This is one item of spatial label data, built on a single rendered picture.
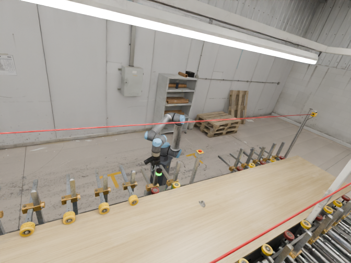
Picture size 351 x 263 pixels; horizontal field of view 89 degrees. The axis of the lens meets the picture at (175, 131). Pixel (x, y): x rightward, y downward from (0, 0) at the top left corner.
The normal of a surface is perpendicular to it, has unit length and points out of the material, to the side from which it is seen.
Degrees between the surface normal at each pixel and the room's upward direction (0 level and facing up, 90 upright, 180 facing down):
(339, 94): 90
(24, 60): 90
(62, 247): 0
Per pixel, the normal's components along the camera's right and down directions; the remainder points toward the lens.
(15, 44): 0.54, 0.46
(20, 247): 0.17, -0.88
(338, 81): -0.82, 0.12
